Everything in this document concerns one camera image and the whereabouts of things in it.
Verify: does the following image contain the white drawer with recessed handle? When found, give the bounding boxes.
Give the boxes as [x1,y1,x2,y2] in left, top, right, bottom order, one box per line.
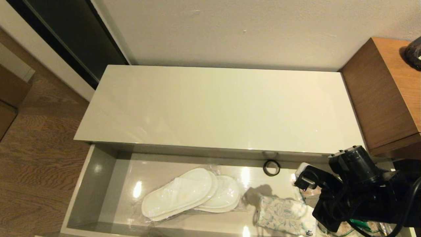
[59,143,416,237]

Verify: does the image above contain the snack bag with green label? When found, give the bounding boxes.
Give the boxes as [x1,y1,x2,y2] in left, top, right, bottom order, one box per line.
[298,186,388,237]

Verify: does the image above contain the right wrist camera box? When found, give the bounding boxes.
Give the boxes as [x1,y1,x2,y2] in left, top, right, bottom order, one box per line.
[294,162,329,192]

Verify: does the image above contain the white slippers in plastic bag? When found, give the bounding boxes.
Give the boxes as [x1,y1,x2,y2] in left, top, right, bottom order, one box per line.
[141,166,242,223]

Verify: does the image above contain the black tape ring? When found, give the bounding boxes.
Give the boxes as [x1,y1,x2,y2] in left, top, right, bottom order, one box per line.
[262,159,281,177]

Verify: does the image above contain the dark sliding door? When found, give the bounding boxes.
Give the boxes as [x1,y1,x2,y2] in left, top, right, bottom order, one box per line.
[7,0,130,89]

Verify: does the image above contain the tissue pack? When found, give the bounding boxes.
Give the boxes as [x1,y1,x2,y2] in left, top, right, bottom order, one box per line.
[253,195,318,237]

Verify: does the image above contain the brown wooden side cabinet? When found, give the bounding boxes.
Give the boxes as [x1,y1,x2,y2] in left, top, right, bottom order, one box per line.
[339,37,421,160]

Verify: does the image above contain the dark round ornament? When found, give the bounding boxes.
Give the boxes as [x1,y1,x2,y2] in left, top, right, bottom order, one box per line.
[404,37,421,70]

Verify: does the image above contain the brown wooden furniture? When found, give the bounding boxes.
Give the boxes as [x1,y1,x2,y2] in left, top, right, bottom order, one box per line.
[0,43,35,140]

